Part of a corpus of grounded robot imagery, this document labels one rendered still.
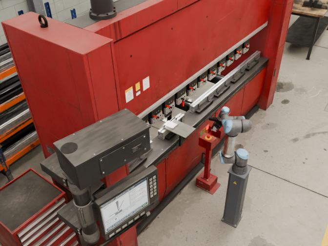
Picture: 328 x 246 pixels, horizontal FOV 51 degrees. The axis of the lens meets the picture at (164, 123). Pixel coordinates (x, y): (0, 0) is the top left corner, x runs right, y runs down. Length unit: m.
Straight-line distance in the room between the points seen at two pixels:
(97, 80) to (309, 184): 3.14
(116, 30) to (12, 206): 1.63
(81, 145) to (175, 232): 2.16
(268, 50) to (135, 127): 3.43
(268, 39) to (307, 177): 1.92
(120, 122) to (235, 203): 1.95
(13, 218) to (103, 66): 1.46
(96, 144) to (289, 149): 3.48
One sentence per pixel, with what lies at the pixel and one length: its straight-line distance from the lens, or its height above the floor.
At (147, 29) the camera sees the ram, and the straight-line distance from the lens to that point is 2.75.
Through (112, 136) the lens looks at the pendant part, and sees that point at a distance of 1.94.
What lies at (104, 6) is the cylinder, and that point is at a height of 2.39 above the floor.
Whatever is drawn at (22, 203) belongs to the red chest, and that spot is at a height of 0.98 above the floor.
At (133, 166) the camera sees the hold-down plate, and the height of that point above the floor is 0.90.
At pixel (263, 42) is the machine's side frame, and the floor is 1.09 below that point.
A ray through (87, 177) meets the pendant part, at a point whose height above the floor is 1.82.
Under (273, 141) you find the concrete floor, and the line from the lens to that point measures 5.03.
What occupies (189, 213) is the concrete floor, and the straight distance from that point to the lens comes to 4.00.
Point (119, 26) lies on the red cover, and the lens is 2.49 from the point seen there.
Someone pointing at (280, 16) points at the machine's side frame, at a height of 1.49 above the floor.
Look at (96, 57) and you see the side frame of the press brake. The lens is 2.12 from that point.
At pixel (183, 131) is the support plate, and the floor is 1.00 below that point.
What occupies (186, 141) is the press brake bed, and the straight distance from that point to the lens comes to 3.71.
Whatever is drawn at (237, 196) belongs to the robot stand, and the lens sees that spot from 3.57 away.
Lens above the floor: 3.18
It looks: 38 degrees down
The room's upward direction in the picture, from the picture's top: 2 degrees counter-clockwise
